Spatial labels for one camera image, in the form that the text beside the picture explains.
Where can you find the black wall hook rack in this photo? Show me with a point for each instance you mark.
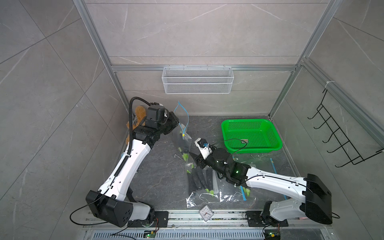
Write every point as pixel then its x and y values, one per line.
pixel 339 136

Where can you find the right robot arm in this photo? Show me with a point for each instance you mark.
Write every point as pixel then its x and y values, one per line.
pixel 307 197

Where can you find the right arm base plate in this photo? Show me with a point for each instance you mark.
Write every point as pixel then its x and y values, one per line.
pixel 259 219

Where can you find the clear zip-top bag blue zipper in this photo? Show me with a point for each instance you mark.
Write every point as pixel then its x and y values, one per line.
pixel 261 179

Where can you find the white wire wall basket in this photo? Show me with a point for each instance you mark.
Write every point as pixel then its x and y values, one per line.
pixel 197 80

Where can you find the brown teddy bear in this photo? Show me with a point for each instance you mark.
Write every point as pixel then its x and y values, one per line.
pixel 139 117

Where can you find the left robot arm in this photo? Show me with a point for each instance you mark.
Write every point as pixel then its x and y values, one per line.
pixel 113 202

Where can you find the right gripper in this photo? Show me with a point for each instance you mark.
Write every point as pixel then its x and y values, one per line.
pixel 198 161

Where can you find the green plastic basket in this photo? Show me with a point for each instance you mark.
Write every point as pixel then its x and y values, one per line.
pixel 261 133

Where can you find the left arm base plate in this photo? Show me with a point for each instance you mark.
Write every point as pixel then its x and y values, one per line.
pixel 155 219

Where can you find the small white clock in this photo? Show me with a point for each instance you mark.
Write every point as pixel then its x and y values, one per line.
pixel 206 213

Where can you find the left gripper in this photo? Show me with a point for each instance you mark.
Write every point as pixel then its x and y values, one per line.
pixel 171 118

